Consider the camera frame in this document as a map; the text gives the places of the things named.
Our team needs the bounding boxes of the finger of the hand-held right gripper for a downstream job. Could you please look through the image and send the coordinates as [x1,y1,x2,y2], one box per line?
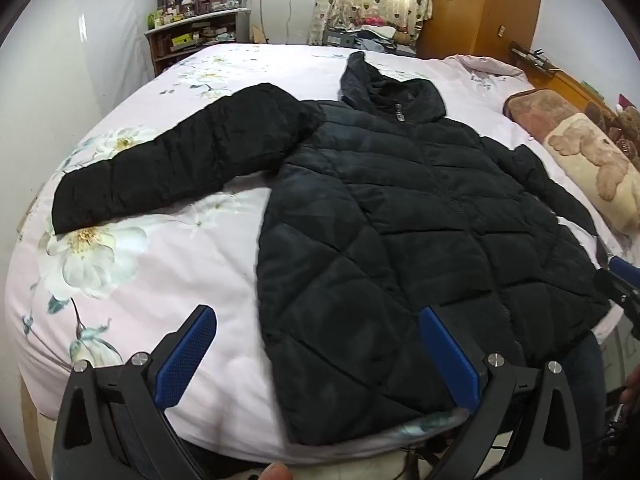
[594,255,640,311]

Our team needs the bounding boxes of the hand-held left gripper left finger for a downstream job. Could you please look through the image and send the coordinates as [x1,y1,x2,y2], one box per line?
[52,304,218,480]

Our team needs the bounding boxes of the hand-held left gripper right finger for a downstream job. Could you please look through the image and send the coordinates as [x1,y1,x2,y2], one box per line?
[419,306,585,480]

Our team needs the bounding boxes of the black quilted puffer jacket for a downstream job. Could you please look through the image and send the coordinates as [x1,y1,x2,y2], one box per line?
[51,51,613,447]

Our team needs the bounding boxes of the pile of clothes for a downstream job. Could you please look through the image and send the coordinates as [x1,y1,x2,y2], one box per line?
[345,16,421,56]

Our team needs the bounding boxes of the person's left hand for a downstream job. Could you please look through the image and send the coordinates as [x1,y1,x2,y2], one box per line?
[250,462,292,480]

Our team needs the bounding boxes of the floral pink bed sheet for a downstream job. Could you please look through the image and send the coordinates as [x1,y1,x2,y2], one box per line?
[5,41,640,466]

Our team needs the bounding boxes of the teddy bear pillow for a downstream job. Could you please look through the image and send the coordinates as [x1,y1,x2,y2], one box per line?
[502,89,640,236]

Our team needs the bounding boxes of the person's leg in jeans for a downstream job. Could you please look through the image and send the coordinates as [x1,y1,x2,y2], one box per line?
[559,330,610,443]

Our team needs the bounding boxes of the brown plush teddy bear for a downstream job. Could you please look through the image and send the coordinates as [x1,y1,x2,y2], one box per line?
[612,94,640,163]

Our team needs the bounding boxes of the wooden headboard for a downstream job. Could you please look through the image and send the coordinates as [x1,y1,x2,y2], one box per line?
[510,42,640,128]

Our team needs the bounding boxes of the wooden wardrobe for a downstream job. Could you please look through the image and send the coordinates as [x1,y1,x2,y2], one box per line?
[416,0,545,63]

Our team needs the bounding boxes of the cluttered wooden shelf unit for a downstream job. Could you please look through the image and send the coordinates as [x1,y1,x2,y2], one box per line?
[144,8,251,78]

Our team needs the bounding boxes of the dark flat box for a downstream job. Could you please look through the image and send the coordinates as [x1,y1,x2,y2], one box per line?
[322,27,362,49]

